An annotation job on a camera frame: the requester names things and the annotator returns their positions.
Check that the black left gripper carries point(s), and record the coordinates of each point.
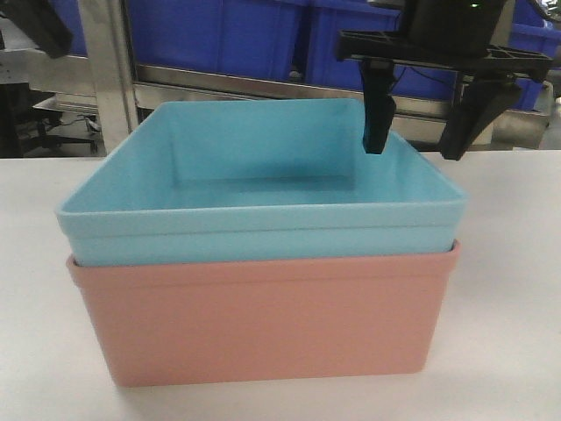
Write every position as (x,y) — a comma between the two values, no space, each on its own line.
(41,24)

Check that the black office chair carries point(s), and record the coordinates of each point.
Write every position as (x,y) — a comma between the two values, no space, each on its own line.
(47,129)

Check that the pink plastic box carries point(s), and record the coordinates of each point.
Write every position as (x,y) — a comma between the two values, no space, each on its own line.
(242,321)

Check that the large blue bin left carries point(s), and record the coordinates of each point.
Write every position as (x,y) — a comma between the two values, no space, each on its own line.
(242,38)

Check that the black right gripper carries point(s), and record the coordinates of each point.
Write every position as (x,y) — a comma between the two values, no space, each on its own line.
(454,35)

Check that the blue bin upper left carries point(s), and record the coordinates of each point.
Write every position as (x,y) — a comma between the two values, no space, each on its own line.
(68,11)

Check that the light blue plastic box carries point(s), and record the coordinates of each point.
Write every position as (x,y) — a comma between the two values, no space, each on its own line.
(258,180)

